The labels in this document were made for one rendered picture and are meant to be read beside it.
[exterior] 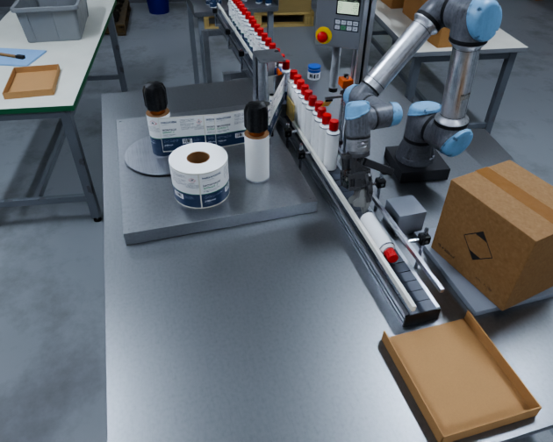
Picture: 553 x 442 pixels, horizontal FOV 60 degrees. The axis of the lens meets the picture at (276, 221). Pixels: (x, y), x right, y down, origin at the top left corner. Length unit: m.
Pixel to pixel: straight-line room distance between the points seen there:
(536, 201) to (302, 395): 0.82
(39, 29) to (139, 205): 2.07
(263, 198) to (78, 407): 1.22
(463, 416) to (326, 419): 0.32
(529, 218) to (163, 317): 1.02
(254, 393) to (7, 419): 1.39
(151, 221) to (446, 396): 1.03
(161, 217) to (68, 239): 1.48
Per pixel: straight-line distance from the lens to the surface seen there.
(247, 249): 1.57
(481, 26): 1.62
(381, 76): 1.65
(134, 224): 1.65
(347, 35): 1.82
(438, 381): 1.33
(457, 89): 1.72
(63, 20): 3.54
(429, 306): 1.41
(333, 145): 1.79
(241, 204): 1.67
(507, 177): 1.55
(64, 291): 2.77
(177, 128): 1.87
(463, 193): 1.45
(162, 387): 1.28
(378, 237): 1.51
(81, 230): 3.12
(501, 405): 1.35
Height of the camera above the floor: 1.91
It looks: 40 degrees down
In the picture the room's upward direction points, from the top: 1 degrees clockwise
